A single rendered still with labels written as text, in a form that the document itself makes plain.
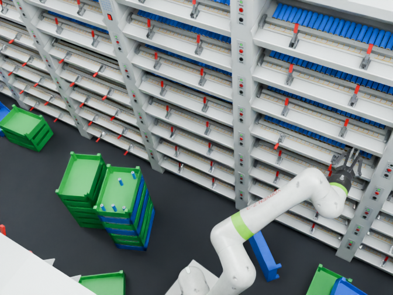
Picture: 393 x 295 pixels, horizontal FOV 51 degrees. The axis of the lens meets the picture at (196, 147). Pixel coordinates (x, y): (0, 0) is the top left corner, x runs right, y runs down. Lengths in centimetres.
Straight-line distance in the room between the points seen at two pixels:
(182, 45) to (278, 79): 48
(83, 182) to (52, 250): 57
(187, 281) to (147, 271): 75
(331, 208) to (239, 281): 45
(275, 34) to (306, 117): 44
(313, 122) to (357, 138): 20
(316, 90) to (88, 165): 159
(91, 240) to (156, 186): 58
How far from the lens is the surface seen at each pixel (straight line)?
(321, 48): 164
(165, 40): 201
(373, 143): 189
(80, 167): 278
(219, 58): 189
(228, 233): 173
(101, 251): 291
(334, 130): 190
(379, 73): 160
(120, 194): 249
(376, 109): 174
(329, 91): 176
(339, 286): 266
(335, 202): 172
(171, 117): 246
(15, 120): 360
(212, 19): 177
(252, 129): 212
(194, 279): 206
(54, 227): 310
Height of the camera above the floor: 256
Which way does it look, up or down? 54 degrees down
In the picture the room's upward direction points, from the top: 9 degrees counter-clockwise
